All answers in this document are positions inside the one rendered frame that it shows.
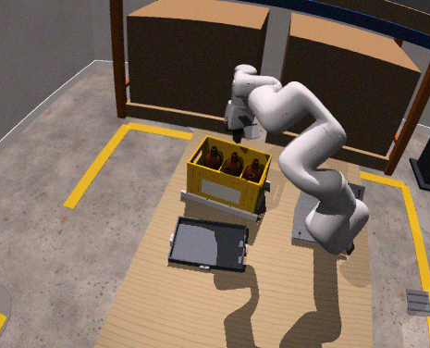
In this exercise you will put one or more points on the brown glass bottle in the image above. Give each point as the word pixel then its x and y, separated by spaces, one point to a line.
pixel 250 177
pixel 235 164
pixel 255 169

